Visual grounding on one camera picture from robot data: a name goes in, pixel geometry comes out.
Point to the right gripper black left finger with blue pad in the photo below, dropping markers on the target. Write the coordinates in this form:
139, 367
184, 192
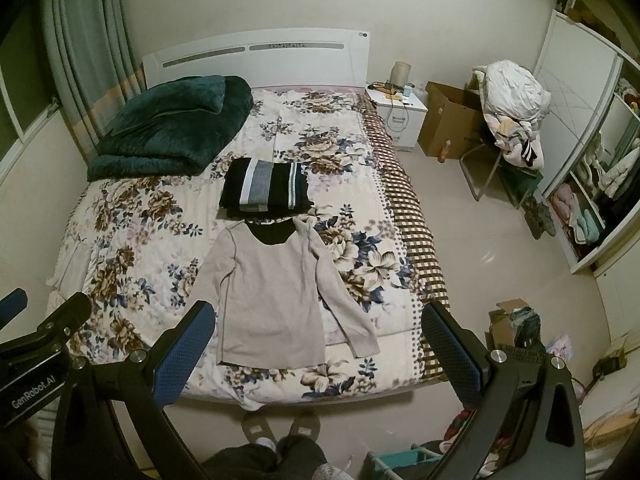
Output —
153, 379

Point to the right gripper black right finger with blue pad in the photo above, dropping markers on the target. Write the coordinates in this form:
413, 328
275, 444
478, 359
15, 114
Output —
521, 400

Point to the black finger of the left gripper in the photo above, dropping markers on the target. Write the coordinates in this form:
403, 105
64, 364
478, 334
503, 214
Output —
63, 322

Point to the beige long sleeve shirt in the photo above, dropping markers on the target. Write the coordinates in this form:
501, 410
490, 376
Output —
268, 284

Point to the pile of white clothes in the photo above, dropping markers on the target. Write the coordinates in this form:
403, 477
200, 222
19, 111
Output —
514, 105

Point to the floral bed sheet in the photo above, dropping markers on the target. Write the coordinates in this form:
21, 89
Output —
134, 247

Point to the small open cardboard box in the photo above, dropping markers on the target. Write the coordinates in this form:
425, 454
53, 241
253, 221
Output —
514, 323

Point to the grey slippers feet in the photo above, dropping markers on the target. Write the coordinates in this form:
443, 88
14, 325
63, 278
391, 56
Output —
257, 429

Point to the teal plastic basket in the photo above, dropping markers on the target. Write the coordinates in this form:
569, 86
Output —
418, 462

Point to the brown checked bed cover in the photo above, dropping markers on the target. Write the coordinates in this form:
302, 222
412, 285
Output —
404, 206

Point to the black grey striped folded sweater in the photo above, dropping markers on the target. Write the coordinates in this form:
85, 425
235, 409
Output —
256, 188

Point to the dark green folded blanket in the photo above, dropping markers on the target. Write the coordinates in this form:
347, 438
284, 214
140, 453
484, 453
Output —
173, 129

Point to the green grey curtain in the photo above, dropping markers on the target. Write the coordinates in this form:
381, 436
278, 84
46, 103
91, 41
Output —
94, 68

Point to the white wardrobe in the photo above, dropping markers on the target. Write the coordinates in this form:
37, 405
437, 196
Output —
590, 129

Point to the brown cardboard box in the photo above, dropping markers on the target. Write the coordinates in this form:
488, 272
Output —
453, 116

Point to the white nightstand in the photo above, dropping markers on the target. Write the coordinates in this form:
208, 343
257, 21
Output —
402, 112

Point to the white bed headboard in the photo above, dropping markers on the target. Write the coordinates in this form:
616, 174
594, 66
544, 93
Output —
281, 57

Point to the beige jar on nightstand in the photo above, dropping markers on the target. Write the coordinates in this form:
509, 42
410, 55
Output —
399, 75

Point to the metal frame chair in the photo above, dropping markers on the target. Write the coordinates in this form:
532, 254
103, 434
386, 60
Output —
484, 165

